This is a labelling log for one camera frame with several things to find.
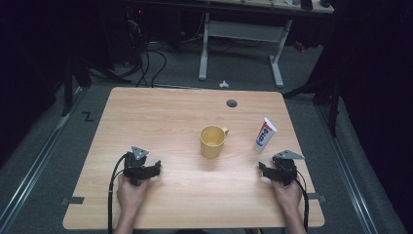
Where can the yellow cup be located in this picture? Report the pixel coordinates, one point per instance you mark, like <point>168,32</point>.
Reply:
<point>211,144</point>

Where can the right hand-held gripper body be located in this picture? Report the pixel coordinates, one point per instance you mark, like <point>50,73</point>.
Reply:
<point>285,169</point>

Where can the grey tape strip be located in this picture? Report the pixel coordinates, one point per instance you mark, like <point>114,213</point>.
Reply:
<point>317,197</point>
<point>74,200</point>

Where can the white toothpaste tube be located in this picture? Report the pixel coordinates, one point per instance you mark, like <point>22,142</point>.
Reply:
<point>264,135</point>

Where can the grey table grommet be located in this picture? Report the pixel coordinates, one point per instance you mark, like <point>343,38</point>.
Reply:
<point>232,103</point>

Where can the person's right hand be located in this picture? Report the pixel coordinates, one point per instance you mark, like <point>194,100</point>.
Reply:
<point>288,195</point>

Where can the small white floor object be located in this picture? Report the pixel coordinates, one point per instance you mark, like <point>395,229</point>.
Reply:
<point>223,85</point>

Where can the dark computer tower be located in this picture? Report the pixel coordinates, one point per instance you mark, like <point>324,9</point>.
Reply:
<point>134,32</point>

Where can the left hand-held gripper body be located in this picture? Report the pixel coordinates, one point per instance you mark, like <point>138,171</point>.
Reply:
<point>134,167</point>

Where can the metal floor rail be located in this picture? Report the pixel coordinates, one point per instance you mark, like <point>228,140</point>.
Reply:
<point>347,169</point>
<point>29,175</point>

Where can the black metal stand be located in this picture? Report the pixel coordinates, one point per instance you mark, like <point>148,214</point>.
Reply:
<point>333,110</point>
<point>67,87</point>

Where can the person's left hand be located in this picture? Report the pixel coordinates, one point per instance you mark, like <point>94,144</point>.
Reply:
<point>131,195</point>

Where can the desk with white frame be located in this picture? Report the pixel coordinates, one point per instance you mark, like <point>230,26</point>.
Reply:
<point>243,31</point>

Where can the red object under desk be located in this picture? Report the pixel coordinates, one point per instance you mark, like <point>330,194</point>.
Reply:
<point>299,46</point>

